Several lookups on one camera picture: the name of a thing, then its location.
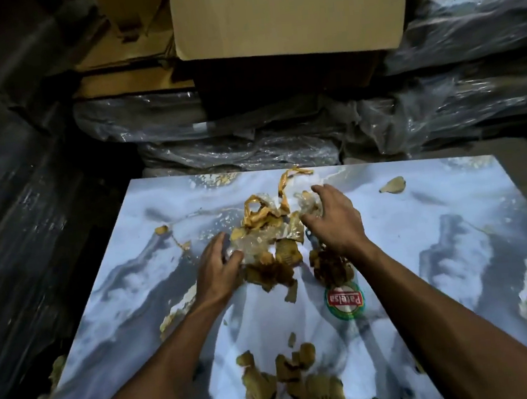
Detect person's left hand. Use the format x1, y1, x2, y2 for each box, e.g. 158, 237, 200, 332
188, 229, 251, 312

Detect person's right hand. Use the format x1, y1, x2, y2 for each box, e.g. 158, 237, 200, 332
297, 179, 375, 263

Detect plastic and tape scraps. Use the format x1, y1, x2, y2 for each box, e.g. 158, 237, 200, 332
224, 186, 334, 308

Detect person's right forearm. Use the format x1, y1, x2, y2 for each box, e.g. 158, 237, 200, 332
342, 223, 527, 399

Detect person's left forearm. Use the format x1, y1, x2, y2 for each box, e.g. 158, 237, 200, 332
63, 294, 253, 399

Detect yellow tape strip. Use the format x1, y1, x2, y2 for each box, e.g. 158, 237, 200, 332
274, 165, 318, 215

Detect round red green sticker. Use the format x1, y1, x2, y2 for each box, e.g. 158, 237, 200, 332
323, 281, 368, 323

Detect curled brown cardboard scrap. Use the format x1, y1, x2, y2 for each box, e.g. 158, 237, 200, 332
378, 175, 407, 195

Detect blue white marble tile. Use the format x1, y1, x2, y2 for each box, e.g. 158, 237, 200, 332
12, 140, 527, 399

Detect pile of brown cardboard scraps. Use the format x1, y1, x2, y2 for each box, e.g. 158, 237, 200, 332
233, 324, 390, 399

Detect plastic-wrapped tile stack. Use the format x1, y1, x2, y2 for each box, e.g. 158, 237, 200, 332
62, 0, 527, 189

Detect open brown cardboard box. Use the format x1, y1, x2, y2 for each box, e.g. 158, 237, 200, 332
168, 0, 449, 71

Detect flattened brown cardboard sheets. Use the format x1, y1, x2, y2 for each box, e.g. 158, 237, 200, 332
63, 0, 198, 102

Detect dark plastic-wrapped pallet stack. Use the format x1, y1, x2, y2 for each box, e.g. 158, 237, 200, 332
0, 37, 125, 399

